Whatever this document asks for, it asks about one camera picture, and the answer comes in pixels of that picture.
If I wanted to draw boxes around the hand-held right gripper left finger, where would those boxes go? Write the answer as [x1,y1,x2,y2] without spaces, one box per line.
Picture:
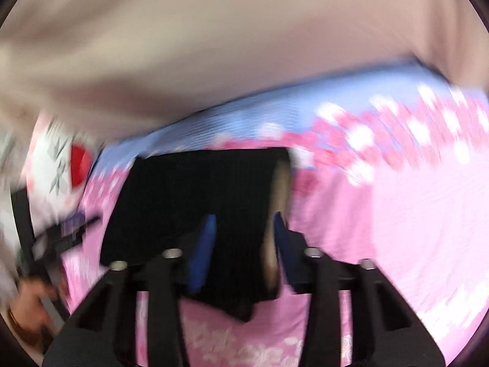
[42,214,218,367]

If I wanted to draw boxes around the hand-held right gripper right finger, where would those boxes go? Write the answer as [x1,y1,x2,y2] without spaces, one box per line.
[273,212,446,367]

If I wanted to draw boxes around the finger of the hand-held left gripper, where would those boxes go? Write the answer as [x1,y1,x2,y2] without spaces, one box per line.
[57,213,102,251]

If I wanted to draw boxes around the black pants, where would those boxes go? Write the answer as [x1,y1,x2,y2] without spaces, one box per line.
[100,147,295,322]

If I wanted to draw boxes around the person's left hand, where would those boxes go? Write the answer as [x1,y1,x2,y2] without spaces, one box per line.
[8,277,64,343]

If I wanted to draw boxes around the white pillow with red print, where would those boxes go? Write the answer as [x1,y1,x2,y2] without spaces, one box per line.
[0,115,101,255]

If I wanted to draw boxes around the pink rose-printed bed sheet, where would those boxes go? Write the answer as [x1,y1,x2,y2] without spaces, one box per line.
[23,61,489,367]

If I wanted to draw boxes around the beige cloth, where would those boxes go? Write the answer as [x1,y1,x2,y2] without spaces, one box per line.
[0,0,489,155]

